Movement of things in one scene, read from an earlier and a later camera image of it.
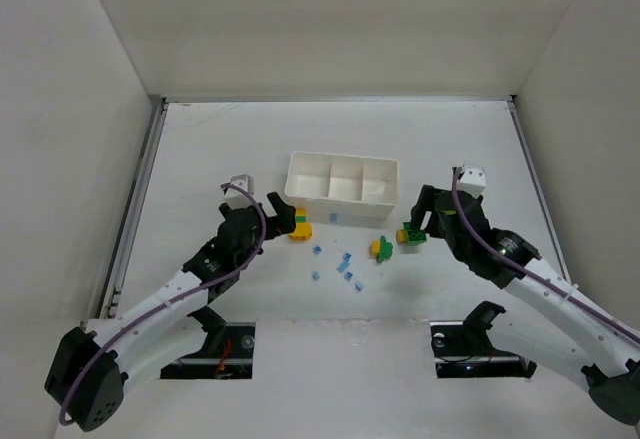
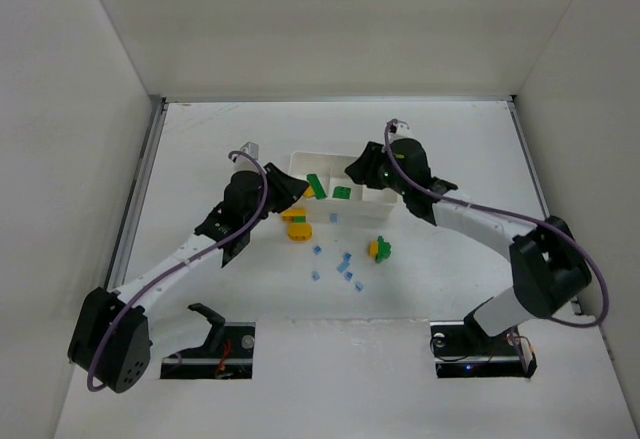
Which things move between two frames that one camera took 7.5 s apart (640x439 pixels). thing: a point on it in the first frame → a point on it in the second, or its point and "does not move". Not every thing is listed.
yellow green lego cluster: x=381 y=249 does not move
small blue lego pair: x=343 y=265 does not move
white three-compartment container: x=355 y=187 does not move
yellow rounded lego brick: x=303 y=232 does not move
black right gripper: x=435 y=214 → x=369 y=165
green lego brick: x=414 y=237 → x=342 y=192
